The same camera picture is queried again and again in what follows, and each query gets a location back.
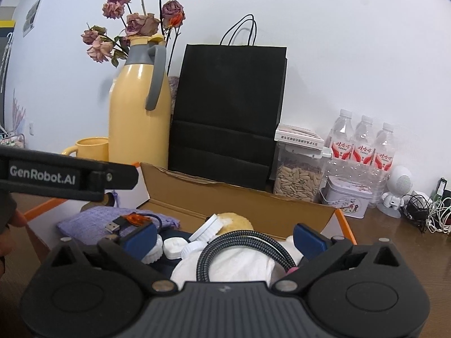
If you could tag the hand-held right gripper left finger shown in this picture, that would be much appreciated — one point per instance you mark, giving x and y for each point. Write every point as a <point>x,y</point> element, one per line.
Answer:
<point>141,241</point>

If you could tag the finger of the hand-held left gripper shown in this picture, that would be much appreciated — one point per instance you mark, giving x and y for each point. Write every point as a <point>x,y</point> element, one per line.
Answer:
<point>116,177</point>

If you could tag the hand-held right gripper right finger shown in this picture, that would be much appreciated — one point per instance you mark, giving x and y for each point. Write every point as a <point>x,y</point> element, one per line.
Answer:
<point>309,241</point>

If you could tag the white round brush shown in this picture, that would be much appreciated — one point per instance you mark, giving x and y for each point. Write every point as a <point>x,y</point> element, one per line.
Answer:
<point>156,250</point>

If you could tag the orange candy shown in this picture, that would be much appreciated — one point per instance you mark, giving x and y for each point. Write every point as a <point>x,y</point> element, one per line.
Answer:
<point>137,219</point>

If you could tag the small white jar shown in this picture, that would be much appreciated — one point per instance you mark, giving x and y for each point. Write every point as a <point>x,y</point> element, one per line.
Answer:
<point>176,248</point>

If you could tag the white round cap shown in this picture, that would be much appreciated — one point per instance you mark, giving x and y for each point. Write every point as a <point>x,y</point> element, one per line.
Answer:
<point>192,251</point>

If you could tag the purple cloth pouch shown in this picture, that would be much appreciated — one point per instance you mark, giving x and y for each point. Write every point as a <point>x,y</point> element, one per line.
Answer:
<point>88,221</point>

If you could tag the white cloth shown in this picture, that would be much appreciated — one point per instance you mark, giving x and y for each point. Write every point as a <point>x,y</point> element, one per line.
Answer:
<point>246,264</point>

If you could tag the red cardboard box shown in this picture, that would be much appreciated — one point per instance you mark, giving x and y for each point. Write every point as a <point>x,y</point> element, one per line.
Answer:
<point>246,204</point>

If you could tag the person's left hand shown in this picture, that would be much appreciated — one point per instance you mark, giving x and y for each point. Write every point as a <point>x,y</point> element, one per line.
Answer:
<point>17,219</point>

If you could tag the yellow mug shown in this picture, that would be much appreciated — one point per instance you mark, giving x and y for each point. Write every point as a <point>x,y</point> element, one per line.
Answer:
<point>93,149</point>

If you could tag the metal storage rack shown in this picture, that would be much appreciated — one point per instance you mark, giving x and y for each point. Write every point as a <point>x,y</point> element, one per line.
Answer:
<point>12,139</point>

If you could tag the printed tin box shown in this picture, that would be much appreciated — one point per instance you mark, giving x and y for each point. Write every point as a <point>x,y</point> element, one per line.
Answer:
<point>347,197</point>

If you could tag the clear seed container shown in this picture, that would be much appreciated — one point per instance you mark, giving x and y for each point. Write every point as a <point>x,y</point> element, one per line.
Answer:
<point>296,183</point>

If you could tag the yellow thermos jug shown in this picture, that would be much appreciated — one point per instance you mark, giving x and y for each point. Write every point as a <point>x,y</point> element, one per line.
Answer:
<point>135,119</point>

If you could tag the purple coral decoration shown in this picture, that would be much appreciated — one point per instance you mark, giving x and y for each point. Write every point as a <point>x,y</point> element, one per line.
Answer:
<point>19,116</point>

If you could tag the small white red box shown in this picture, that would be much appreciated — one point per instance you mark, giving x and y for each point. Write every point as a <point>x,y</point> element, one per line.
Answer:
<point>296,135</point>

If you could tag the white robot speaker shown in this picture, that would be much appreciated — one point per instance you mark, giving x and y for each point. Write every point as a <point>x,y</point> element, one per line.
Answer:
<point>400,183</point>

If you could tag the black paper bag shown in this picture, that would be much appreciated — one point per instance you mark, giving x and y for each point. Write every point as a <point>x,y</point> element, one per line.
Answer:
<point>225,112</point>

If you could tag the dried pink rose bouquet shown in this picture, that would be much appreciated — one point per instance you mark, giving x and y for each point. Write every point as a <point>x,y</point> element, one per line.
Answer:
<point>141,24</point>

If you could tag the wall poster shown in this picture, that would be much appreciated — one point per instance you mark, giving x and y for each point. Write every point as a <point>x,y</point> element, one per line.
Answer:
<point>32,16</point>

